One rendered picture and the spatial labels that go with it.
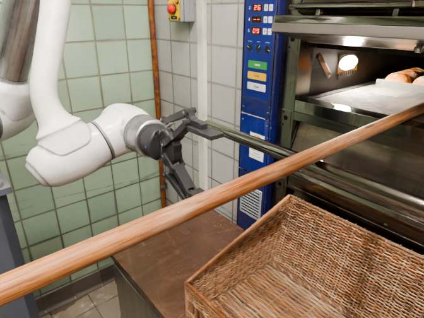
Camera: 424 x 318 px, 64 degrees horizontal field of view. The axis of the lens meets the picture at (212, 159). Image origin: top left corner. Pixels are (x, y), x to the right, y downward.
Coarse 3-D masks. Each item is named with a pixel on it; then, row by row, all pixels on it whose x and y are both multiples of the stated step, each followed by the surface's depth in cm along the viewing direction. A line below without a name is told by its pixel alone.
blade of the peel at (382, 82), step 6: (384, 78) 137; (378, 84) 133; (384, 84) 131; (390, 84) 130; (396, 84) 128; (402, 84) 127; (408, 84) 125; (414, 84) 124; (408, 90) 125; (414, 90) 124; (420, 90) 122
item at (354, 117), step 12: (300, 108) 113; (312, 108) 109; (324, 108) 106; (336, 108) 103; (348, 108) 103; (336, 120) 103; (348, 120) 100; (360, 120) 97; (372, 120) 95; (408, 120) 92; (384, 132) 93; (396, 132) 90; (408, 132) 88; (420, 132) 86
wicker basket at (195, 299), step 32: (256, 224) 112; (288, 224) 121; (352, 224) 104; (224, 256) 106; (320, 256) 112; (352, 256) 104; (416, 256) 91; (192, 288) 96; (224, 288) 111; (256, 288) 115; (288, 288) 115; (320, 288) 112; (352, 288) 105; (384, 288) 97; (416, 288) 91
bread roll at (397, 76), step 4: (396, 72) 131; (400, 72) 130; (388, 76) 132; (392, 76) 130; (396, 76) 129; (400, 76) 128; (404, 76) 127; (408, 76) 128; (392, 80) 130; (396, 80) 129; (400, 80) 128; (404, 80) 127; (408, 80) 127
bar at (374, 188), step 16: (224, 128) 88; (256, 144) 79; (272, 144) 77; (320, 160) 68; (336, 176) 64; (352, 176) 62; (368, 192) 60; (384, 192) 58; (400, 192) 56; (416, 208) 54
